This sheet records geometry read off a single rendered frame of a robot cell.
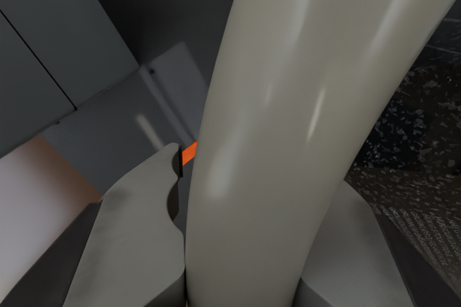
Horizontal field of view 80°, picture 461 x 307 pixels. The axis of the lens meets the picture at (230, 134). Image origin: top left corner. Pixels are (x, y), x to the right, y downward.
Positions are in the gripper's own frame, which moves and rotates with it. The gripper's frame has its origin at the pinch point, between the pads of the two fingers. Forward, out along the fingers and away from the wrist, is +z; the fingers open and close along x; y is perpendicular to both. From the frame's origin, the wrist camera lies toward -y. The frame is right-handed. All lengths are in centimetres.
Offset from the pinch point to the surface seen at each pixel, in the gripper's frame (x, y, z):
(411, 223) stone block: 25.1, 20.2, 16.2
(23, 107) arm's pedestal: -37, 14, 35
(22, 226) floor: -99, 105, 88
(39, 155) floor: -79, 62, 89
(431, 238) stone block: 27.5, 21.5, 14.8
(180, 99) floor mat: -17, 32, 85
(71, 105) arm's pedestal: -34, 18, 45
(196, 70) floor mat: -11, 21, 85
